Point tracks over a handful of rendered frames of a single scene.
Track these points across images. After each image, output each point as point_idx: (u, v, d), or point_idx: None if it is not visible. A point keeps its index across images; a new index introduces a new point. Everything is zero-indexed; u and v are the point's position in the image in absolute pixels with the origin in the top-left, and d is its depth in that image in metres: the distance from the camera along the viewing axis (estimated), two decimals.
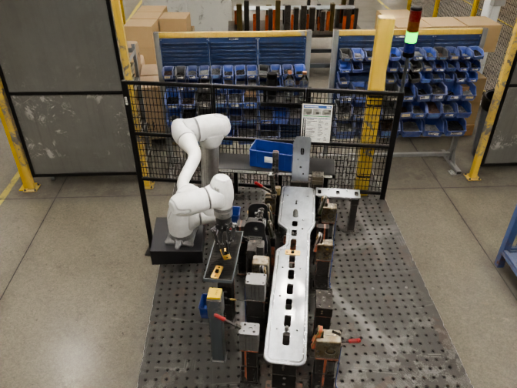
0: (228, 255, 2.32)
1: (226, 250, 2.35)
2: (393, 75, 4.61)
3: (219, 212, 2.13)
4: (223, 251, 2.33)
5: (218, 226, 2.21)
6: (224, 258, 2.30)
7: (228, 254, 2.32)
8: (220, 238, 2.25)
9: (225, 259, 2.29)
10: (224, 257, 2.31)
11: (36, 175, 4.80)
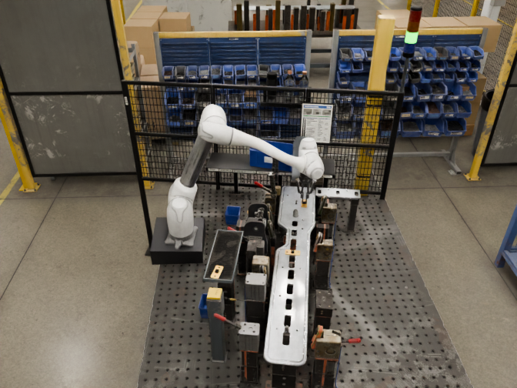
0: (306, 205, 2.94)
1: (306, 201, 2.97)
2: (393, 75, 4.61)
3: None
4: (303, 201, 2.95)
5: (301, 178, 2.84)
6: (301, 205, 2.93)
7: (306, 204, 2.94)
8: (301, 188, 2.88)
9: (301, 206, 2.92)
10: (301, 205, 2.93)
11: (36, 175, 4.80)
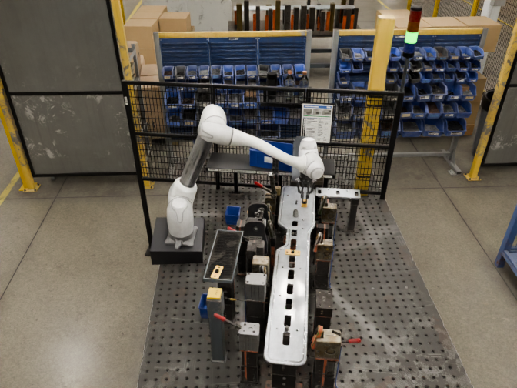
0: (306, 204, 2.94)
1: (306, 201, 2.97)
2: (393, 75, 4.61)
3: None
4: (303, 201, 2.95)
5: (301, 178, 2.84)
6: (301, 205, 2.93)
7: (306, 204, 2.94)
8: (301, 188, 2.88)
9: (301, 206, 2.92)
10: (301, 205, 2.93)
11: (36, 175, 4.80)
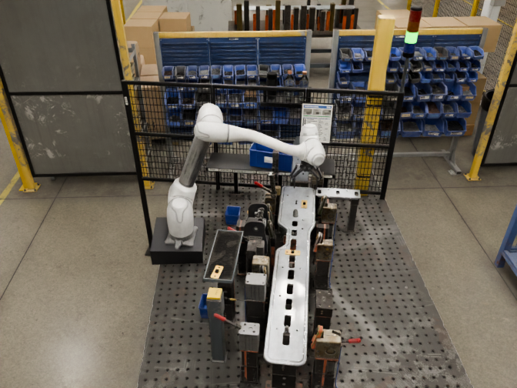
0: (306, 205, 2.94)
1: (306, 202, 2.97)
2: (393, 75, 4.61)
3: None
4: (303, 202, 2.96)
5: (301, 165, 2.79)
6: (301, 206, 2.93)
7: (306, 205, 2.94)
8: (296, 173, 2.82)
9: (301, 207, 2.92)
10: (301, 205, 2.93)
11: (36, 175, 4.80)
